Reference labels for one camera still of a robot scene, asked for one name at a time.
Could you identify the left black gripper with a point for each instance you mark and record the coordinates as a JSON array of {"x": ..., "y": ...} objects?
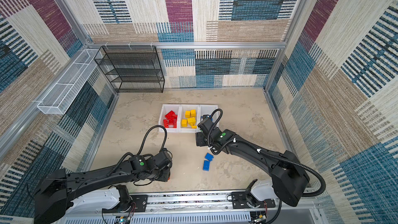
[{"x": 167, "y": 171}]

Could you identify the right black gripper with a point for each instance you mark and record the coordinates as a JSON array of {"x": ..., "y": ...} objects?
[{"x": 199, "y": 137}]

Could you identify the yellow lego hollow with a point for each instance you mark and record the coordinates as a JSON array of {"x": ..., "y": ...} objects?
[{"x": 193, "y": 113}]

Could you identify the red lego long cluster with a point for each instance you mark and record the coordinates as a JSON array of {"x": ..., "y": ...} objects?
[{"x": 174, "y": 124}]

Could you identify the large red lego top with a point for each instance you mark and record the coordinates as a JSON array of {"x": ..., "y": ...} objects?
[{"x": 168, "y": 115}]

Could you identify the large red lego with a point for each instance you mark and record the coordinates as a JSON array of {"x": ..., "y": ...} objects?
[
  {"x": 168, "y": 115},
  {"x": 166, "y": 123}
]

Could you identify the yellow studded lego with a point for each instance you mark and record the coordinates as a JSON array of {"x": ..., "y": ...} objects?
[{"x": 192, "y": 121}]

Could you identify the large red lego bottom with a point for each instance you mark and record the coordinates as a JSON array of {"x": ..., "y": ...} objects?
[{"x": 166, "y": 123}]

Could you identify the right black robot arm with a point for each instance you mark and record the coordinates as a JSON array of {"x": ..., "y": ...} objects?
[{"x": 291, "y": 180}]

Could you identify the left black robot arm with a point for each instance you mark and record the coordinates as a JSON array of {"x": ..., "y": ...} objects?
[{"x": 54, "y": 194}]

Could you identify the middle white bin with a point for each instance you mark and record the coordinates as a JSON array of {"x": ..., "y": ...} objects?
[{"x": 183, "y": 108}]

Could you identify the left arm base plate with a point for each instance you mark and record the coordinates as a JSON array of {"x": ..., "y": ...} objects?
[{"x": 134, "y": 203}]

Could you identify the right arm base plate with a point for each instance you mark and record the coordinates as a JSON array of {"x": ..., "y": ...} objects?
[{"x": 241, "y": 200}]

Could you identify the aluminium front rail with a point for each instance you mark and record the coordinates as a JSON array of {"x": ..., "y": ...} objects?
[{"x": 197, "y": 207}]

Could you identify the black wire shelf rack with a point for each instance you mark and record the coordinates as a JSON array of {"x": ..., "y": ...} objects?
[{"x": 131, "y": 69}]

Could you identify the white wire mesh basket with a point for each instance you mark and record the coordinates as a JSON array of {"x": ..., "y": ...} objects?
[{"x": 60, "y": 97}]

